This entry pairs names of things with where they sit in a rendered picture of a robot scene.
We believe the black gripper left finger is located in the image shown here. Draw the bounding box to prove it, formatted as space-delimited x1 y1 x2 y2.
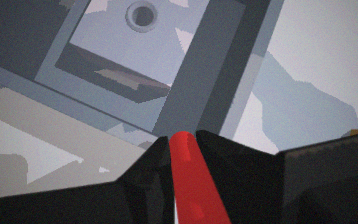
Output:
0 136 175 224

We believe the red peg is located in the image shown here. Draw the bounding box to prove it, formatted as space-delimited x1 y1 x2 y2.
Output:
169 131 231 224

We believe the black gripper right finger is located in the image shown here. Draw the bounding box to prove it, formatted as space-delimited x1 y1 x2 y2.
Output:
196 130 358 224

